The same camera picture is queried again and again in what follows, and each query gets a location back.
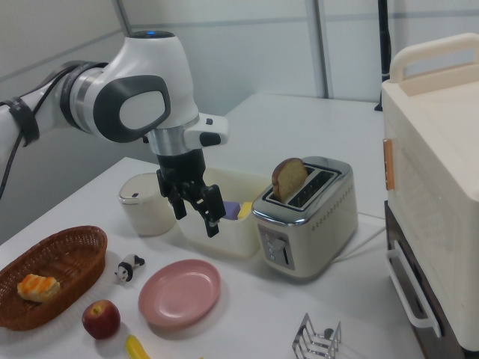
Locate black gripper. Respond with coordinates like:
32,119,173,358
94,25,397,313
155,148,227,238

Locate cream two-slot toaster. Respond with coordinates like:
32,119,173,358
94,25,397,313
251,156,359,283

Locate purple sponge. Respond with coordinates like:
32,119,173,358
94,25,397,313
221,200,243,221

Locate cream rectangular plastic bin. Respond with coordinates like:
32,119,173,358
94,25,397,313
176,167,273,260

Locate cream round lidded canister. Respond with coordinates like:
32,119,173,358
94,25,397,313
118,172,177,237

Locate pink plate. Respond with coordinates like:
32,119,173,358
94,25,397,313
137,259,222,330

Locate small panda figurine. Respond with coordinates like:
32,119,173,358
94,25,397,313
114,254,146,283

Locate toast bread slice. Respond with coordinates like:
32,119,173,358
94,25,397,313
271,157,310,203

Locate red apple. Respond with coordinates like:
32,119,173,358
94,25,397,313
82,299,122,340

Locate yellow banana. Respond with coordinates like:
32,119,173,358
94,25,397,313
124,334,150,359

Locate brown wicker basket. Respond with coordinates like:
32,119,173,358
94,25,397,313
0,224,109,332

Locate orange glazed pastry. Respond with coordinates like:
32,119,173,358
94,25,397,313
16,273,61,304

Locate metal toast rack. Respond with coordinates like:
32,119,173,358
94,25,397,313
290,313,343,359

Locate black vertical pole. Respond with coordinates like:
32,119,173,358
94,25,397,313
374,0,391,112

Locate white toaster power cord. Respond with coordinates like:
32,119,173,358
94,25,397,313
332,224,387,260

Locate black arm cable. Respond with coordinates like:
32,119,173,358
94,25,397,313
0,61,109,203

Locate dark oven with white handle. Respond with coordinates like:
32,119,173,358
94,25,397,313
383,200,479,359

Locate cream cabinet with handle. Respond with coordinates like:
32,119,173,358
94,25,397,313
380,32,479,352

